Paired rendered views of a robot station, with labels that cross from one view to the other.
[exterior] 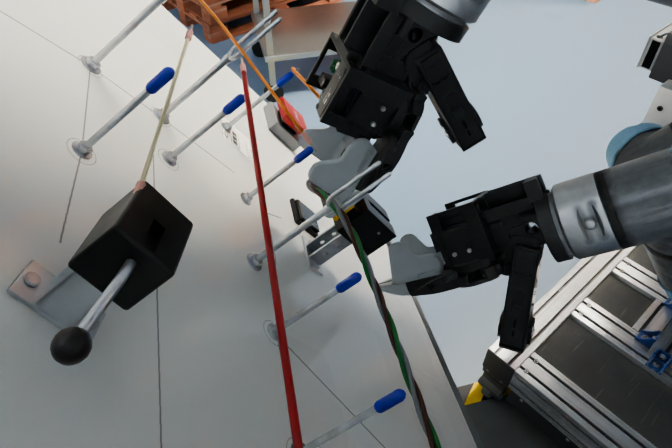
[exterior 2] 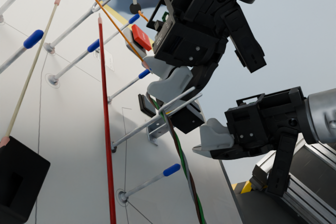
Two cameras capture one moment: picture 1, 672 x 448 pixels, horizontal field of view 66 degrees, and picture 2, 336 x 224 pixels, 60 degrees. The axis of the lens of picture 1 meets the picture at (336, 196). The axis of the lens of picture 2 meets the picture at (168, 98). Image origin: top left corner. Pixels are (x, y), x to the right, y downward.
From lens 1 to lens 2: 9 cm
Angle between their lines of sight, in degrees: 7
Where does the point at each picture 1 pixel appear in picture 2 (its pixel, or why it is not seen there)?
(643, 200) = not seen: outside the picture
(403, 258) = (208, 135)
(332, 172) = (163, 88)
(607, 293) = not seen: hidden behind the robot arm
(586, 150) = (318, 45)
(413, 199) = (215, 74)
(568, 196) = (319, 105)
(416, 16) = not seen: outside the picture
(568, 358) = (301, 170)
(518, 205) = (285, 107)
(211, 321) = (77, 201)
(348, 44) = (174, 3)
